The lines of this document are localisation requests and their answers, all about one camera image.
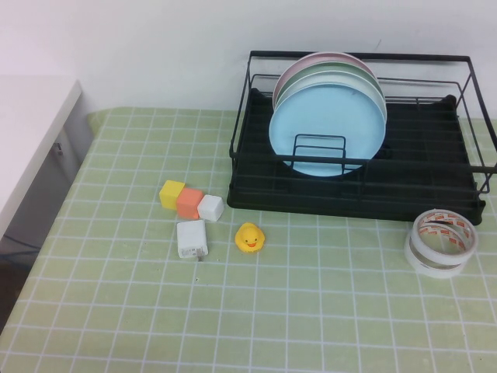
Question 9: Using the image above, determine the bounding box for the light blue round plate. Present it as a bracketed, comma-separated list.
[268, 82, 388, 179]

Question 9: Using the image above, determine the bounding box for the white round plate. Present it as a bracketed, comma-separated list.
[273, 71, 388, 122]

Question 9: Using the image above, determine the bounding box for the green round plate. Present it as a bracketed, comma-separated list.
[273, 61, 384, 106]

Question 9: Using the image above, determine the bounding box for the pink round plate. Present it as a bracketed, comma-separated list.
[273, 52, 380, 103]

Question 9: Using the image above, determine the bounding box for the white plastic cube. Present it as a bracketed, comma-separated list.
[196, 194, 225, 223]

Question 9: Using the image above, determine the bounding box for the yellow rubber duck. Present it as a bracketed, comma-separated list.
[235, 222, 266, 256]

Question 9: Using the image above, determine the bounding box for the orange plastic cube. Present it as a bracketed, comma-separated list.
[176, 187, 206, 219]

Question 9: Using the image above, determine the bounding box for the white power adapter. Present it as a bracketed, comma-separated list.
[176, 220, 210, 262]

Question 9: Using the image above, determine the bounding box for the yellow plastic cube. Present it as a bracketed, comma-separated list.
[159, 180, 186, 213]

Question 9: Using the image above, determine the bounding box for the green checked tablecloth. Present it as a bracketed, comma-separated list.
[0, 106, 497, 373]

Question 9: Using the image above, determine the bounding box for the black plastic drip tray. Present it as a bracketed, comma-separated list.
[227, 88, 486, 226]

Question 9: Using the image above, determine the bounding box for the tilted clear tape roll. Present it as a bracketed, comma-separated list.
[412, 208, 478, 262]

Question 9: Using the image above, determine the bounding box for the flat clear tape roll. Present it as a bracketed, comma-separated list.
[404, 229, 467, 280]

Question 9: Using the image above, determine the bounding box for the white cabinet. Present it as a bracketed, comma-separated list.
[0, 75, 97, 281]

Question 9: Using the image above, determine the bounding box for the black wire dish rack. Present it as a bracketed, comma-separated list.
[228, 50, 497, 196]

